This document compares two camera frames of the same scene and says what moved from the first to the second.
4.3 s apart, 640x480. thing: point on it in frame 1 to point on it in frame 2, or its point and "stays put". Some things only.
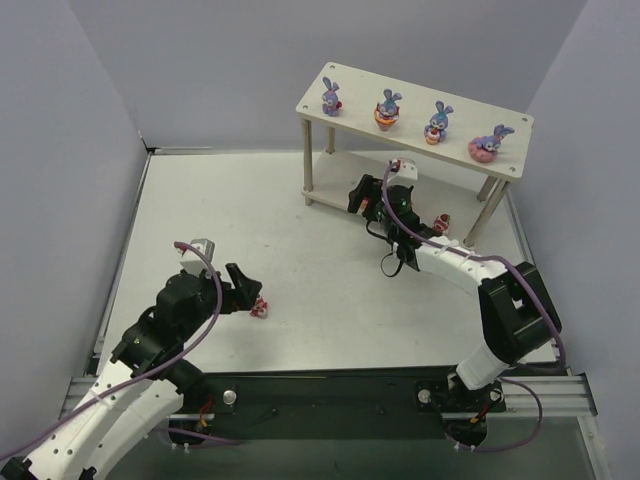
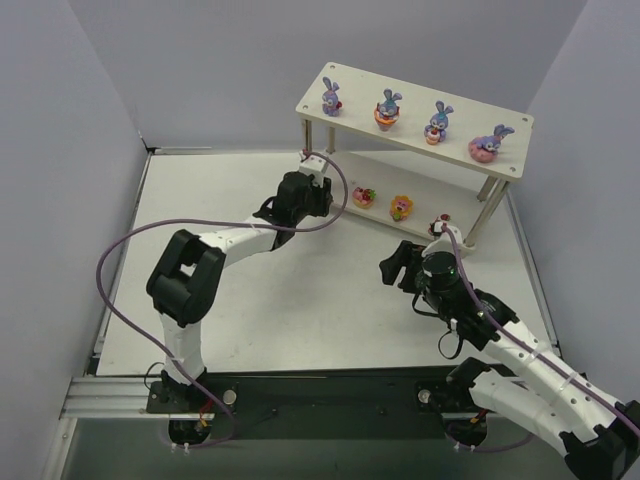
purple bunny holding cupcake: x=435 y=132 stays put
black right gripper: x=373 y=198 to x=405 y=270
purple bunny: x=386 y=113 stays put
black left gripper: x=234 y=293 to x=323 y=198
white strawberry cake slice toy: x=441 y=223 stays put
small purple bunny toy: x=330 y=98 stays put
